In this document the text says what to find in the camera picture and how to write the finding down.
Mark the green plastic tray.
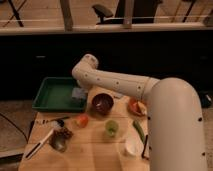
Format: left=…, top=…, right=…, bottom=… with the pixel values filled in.
left=32, top=77, right=87, bottom=113

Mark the black handled fork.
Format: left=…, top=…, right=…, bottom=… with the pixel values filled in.
left=35, top=116, right=70, bottom=125

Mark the black office chair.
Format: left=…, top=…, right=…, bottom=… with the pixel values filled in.
left=92, top=0, right=161, bottom=25

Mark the dark blue box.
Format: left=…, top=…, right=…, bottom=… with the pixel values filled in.
left=199, top=92, right=212, bottom=108

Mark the small green cup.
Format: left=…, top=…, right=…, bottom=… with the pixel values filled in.
left=105, top=120, right=119, bottom=137

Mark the orange plate with food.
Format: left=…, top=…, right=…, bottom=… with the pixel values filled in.
left=128, top=98, right=147, bottom=116

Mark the black utensil at table edge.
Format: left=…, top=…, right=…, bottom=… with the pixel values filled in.
left=141, top=134, right=149, bottom=160

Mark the grey blue sponge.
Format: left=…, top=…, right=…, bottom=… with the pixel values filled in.
left=71, top=87, right=87, bottom=100

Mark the orange red tomato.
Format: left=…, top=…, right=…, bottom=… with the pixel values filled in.
left=76, top=114, right=89, bottom=128

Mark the dark brown bowl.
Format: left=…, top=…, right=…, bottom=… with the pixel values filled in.
left=92, top=93, right=114, bottom=115

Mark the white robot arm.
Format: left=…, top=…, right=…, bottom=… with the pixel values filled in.
left=72, top=54, right=208, bottom=171

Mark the white handled knife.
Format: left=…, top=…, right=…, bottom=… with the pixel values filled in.
left=25, top=129, right=54, bottom=159

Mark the black floor cable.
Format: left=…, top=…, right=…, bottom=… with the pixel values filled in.
left=0, top=112, right=30, bottom=144

